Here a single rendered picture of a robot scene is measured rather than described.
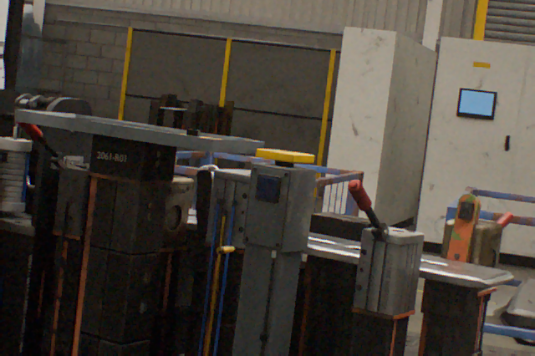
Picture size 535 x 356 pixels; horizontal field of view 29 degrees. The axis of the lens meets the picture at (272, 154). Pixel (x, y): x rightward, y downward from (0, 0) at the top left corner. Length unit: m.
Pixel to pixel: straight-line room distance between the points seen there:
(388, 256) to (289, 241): 0.17
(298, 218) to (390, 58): 8.32
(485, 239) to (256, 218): 0.53
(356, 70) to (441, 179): 1.29
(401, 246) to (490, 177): 8.16
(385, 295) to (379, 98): 8.23
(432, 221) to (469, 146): 0.77
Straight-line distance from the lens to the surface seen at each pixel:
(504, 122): 9.61
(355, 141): 9.73
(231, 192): 1.60
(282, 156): 1.38
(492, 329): 3.60
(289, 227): 1.38
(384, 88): 9.68
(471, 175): 9.63
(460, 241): 1.79
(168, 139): 1.43
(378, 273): 1.49
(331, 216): 1.90
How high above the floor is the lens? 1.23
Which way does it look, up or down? 3 degrees down
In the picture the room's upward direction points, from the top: 7 degrees clockwise
